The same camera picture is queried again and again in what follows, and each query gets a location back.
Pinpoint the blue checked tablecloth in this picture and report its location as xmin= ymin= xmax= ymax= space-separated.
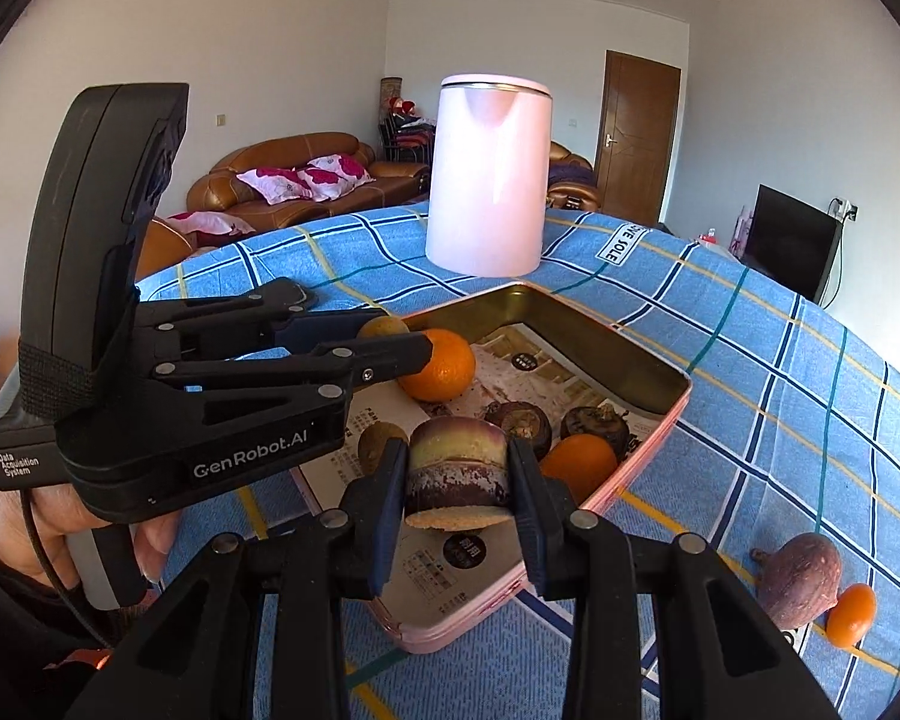
xmin=133 ymin=205 xmax=900 ymax=720

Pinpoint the black television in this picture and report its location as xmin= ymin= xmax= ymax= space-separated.
xmin=740 ymin=183 xmax=845 ymax=305

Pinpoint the small orange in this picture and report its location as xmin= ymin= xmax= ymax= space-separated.
xmin=825 ymin=583 xmax=878 ymax=649

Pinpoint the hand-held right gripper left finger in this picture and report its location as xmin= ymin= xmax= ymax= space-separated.
xmin=67 ymin=438 xmax=410 ymax=720

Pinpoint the brown leather armchair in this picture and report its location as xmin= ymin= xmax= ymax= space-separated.
xmin=546 ymin=140 xmax=602 ymax=212

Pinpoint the brown wooden door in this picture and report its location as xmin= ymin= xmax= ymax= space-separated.
xmin=594 ymin=49 xmax=683 ymax=227

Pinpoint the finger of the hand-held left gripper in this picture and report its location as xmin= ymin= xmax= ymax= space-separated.
xmin=157 ymin=331 xmax=434 ymax=392
xmin=135 ymin=277 xmax=388 ymax=362

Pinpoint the white electric kettle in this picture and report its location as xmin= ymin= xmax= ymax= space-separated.
xmin=424 ymin=73 xmax=555 ymax=278

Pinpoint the person's left hand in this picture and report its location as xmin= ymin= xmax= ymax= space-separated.
xmin=0 ymin=484 xmax=182 ymax=611

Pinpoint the purple sweet potato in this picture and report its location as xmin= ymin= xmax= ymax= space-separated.
xmin=752 ymin=532 xmax=845 ymax=628

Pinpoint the white pink floral cushion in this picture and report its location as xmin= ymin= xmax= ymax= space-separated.
xmin=166 ymin=209 xmax=257 ymax=236
xmin=237 ymin=166 xmax=313 ymax=206
xmin=300 ymin=153 xmax=377 ymax=203

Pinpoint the large orange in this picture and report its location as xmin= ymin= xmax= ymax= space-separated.
xmin=397 ymin=328 xmax=478 ymax=403

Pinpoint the pink tin box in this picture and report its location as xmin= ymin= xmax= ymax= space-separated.
xmin=291 ymin=281 xmax=694 ymax=654

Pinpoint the purple sugarcane piece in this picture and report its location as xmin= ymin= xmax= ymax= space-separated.
xmin=404 ymin=417 xmax=513 ymax=532

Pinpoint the printed paper leaflet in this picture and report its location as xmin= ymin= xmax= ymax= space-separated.
xmin=298 ymin=322 xmax=650 ymax=628

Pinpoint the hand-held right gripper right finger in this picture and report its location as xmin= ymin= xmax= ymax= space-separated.
xmin=505 ymin=438 xmax=841 ymax=720

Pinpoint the brown leather sofa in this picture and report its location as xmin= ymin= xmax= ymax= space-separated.
xmin=133 ymin=213 xmax=257 ymax=280
xmin=187 ymin=132 xmax=433 ymax=230

